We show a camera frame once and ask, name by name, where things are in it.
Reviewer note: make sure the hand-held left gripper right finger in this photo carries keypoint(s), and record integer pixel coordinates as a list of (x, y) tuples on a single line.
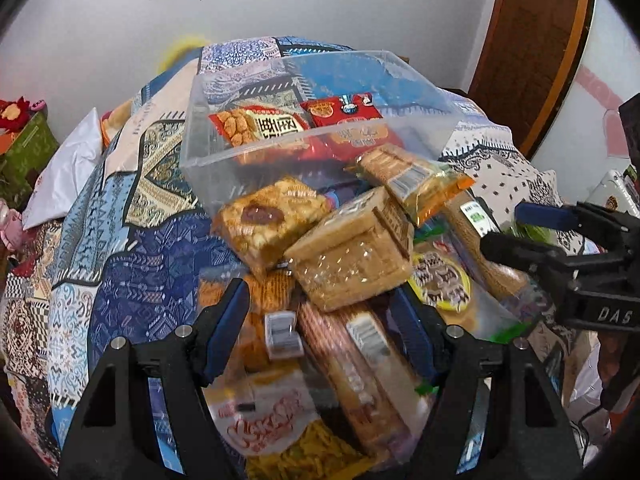
[(414, 336)]

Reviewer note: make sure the patchwork printed blanket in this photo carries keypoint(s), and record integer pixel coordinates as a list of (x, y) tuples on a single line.
[(145, 240)]

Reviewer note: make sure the green patterned bag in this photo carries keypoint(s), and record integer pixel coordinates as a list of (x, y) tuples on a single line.
[(25, 155)]

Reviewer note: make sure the white pillow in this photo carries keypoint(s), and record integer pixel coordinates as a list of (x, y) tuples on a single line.
[(62, 175)]

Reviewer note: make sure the cracker packet with orange ends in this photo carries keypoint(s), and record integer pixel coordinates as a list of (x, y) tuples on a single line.
[(405, 175)]

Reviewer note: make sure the pink ribbon decoration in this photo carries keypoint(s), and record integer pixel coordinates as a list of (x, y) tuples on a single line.
[(602, 105)]

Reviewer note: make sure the long biscuit packet green label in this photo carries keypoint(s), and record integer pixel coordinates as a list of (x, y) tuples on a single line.
[(475, 225)]

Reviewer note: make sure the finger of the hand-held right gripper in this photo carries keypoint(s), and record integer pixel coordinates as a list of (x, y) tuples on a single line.
[(545, 215), (515, 250)]

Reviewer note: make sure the long brown wafer packet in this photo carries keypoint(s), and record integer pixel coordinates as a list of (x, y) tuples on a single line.
[(357, 375)]

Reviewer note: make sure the white yellow crisps bag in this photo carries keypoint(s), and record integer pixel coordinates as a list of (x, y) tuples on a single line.
[(270, 420)]

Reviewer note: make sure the orange fried snack packet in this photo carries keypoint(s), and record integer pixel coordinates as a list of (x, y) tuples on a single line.
[(267, 292)]

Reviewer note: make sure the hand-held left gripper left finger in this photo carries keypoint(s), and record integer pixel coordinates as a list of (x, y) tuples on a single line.
[(227, 331)]

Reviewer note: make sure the red peanut snack packet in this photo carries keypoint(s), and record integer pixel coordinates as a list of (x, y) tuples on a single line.
[(260, 127)]

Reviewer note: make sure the pink plush toy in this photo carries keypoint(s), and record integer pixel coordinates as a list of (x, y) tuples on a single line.
[(9, 225)]

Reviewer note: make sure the beige sesame cake packet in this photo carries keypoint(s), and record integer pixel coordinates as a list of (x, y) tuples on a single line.
[(350, 255)]

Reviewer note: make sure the red plush toy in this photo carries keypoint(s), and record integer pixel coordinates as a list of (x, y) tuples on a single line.
[(15, 112)]

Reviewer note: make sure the round yellow-rimmed snack packet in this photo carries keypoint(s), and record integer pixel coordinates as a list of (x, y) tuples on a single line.
[(440, 280)]

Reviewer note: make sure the clear plastic container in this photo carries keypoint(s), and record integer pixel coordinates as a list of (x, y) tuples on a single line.
[(210, 150)]

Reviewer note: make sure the brown wooden door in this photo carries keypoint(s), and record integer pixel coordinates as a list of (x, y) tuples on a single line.
[(530, 45)]

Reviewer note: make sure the peanut brittle packet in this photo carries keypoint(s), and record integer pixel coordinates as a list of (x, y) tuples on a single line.
[(270, 222)]

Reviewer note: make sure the red biscuit packet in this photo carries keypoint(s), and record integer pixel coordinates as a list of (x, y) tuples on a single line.
[(345, 115)]

